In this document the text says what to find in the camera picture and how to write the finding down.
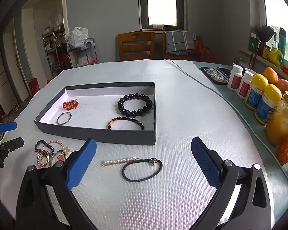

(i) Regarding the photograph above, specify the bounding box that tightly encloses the pink cord bracelet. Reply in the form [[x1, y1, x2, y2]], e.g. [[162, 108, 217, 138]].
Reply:
[[46, 140, 72, 161]]

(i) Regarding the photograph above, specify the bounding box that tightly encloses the pearl gold hair clip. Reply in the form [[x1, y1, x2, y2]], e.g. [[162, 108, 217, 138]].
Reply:
[[101, 157, 140, 167]]

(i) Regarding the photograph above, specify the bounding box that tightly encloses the dark thin bangle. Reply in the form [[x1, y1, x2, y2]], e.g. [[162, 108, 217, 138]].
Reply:
[[49, 149, 68, 167]]

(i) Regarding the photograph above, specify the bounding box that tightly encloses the blue bead bracelet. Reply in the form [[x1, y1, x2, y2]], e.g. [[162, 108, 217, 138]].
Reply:
[[34, 139, 56, 154]]

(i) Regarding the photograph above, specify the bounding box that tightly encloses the gold ring bracelet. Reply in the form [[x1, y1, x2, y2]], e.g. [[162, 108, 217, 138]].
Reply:
[[36, 152, 54, 169]]

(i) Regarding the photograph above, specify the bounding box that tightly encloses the dark bead gold charm bracelet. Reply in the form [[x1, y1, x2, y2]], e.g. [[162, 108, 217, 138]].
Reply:
[[107, 116, 146, 131]]

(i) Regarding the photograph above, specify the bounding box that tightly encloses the silver bangle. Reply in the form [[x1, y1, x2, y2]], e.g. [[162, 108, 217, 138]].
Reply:
[[56, 111, 72, 125]]

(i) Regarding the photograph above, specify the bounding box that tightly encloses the black hair tie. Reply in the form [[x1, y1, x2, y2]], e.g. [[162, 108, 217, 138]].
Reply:
[[121, 157, 163, 182]]

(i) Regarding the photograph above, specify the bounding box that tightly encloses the red bead gold chain bracelet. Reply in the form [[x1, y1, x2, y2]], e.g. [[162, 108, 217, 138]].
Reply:
[[62, 99, 79, 111]]

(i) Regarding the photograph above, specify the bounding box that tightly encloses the large black bead bracelet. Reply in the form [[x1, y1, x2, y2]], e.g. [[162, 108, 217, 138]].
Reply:
[[117, 92, 153, 117]]

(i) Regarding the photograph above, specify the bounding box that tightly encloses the red bag on floor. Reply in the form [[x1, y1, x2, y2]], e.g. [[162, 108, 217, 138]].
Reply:
[[29, 78, 40, 97]]

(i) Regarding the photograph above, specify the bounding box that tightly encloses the white tablecloth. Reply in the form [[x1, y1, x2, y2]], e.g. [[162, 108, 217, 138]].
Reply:
[[0, 60, 262, 229]]

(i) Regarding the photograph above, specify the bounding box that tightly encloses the dark grey shallow box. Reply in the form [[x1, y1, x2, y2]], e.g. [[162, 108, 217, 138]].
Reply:
[[34, 81, 156, 145]]

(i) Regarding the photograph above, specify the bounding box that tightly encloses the orange juice jar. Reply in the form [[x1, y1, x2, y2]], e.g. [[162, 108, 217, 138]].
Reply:
[[265, 91, 288, 146]]

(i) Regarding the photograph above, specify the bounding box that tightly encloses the white pill bottle red label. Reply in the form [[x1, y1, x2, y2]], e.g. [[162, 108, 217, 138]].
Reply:
[[236, 71, 253, 100]]

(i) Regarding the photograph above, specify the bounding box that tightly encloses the patterned phone case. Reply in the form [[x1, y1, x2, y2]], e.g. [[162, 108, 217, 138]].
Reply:
[[200, 67, 228, 85]]

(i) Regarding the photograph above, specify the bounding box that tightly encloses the yellow cap bottle blue label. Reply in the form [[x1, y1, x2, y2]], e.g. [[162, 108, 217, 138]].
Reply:
[[255, 84, 282, 125]]

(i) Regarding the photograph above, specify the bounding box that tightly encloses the metal shelf rack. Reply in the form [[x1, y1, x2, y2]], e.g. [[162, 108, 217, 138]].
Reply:
[[42, 23, 72, 78]]

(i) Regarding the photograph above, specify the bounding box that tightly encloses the orange fruit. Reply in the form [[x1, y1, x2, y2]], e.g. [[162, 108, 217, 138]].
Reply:
[[263, 67, 279, 85]]

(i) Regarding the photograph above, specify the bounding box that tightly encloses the red apple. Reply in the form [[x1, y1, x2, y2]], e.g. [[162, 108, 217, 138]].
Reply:
[[275, 79, 288, 94]]

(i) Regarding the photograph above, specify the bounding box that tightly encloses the white plastic bag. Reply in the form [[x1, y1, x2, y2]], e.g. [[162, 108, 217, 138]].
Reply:
[[65, 26, 89, 48]]

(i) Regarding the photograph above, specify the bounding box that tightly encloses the grey plaid cloth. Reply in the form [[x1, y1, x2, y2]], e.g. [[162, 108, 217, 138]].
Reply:
[[165, 30, 196, 56]]

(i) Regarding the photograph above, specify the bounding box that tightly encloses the green box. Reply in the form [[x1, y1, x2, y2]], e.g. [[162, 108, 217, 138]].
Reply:
[[248, 32, 258, 53]]

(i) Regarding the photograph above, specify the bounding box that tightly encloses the wooden chair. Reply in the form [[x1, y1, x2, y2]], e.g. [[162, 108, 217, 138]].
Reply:
[[117, 31, 156, 61]]

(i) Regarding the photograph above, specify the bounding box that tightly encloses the green spray bottle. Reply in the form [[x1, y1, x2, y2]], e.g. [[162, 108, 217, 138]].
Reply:
[[278, 27, 287, 67]]

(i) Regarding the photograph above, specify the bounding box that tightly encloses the dark flower bouquet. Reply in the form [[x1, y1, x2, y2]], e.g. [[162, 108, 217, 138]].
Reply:
[[250, 25, 274, 69]]

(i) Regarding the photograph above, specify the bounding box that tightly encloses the grey cable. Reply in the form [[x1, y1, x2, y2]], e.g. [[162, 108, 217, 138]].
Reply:
[[165, 58, 265, 145]]

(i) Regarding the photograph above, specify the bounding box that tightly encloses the small wire cart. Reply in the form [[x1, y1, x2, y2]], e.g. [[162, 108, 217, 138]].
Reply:
[[67, 37, 98, 68]]

